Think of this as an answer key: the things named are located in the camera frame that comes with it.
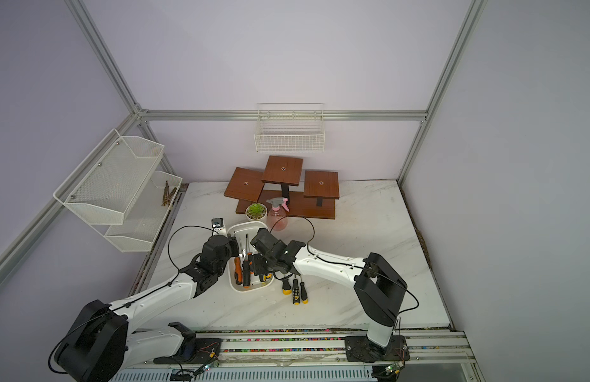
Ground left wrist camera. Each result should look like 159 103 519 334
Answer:
210 217 227 237

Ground white mesh lower shelf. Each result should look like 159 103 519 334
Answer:
94 170 183 252

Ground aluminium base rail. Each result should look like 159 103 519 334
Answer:
111 329 484 381

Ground white plastic storage box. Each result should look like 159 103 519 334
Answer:
226 221 274 294

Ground potted green succulent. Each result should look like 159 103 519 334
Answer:
245 203 268 221

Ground aluminium frame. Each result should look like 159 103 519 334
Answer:
0 1 487 292

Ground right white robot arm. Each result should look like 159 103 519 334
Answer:
251 229 410 363

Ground black orange hex-collar screwdriver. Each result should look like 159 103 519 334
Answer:
242 235 250 288

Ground white mesh upper shelf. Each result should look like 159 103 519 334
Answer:
53 129 164 225

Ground pink spray bottle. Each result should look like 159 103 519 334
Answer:
266 197 289 232

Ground long yellow-dotted flathead screwdriver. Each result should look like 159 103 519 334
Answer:
292 278 301 305

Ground stubby black yellow screwdriver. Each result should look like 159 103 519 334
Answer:
281 277 293 295

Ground white mesh shelf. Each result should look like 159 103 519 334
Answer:
94 170 183 252
53 129 164 225

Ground brown twigs in shelf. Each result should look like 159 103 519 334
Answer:
162 181 178 206

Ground white wire wall basket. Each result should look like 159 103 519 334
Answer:
253 103 326 154

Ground brown wooden tiered stand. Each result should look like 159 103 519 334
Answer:
224 155 340 220

